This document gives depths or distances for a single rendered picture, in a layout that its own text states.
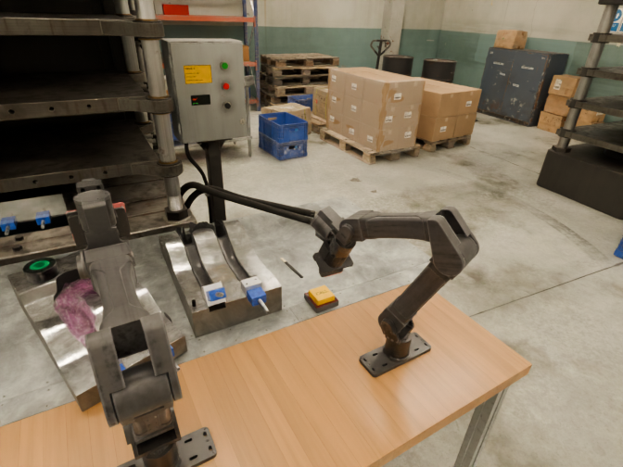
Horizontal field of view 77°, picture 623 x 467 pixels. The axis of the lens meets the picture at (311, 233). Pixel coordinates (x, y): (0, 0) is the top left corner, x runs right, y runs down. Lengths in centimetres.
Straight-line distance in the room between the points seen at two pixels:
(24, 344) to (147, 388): 77
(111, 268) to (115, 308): 11
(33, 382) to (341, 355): 75
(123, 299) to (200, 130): 128
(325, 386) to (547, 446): 133
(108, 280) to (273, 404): 50
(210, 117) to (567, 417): 210
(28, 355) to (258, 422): 63
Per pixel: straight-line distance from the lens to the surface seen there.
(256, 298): 110
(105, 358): 56
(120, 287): 64
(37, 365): 124
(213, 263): 128
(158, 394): 58
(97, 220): 76
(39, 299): 132
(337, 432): 95
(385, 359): 109
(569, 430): 227
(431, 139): 549
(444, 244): 82
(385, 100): 469
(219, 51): 178
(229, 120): 184
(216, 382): 104
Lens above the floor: 159
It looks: 30 degrees down
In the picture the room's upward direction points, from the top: 2 degrees clockwise
